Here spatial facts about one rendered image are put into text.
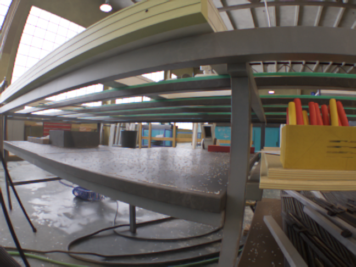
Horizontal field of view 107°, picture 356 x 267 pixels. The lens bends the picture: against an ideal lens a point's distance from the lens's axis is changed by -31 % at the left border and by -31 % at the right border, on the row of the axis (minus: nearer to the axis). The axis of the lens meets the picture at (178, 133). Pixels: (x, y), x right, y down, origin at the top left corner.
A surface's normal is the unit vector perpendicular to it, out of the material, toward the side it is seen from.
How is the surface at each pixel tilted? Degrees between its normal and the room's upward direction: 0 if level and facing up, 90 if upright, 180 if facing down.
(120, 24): 90
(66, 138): 90
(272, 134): 90
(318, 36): 90
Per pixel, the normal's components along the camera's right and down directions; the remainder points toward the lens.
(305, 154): -0.46, -0.02
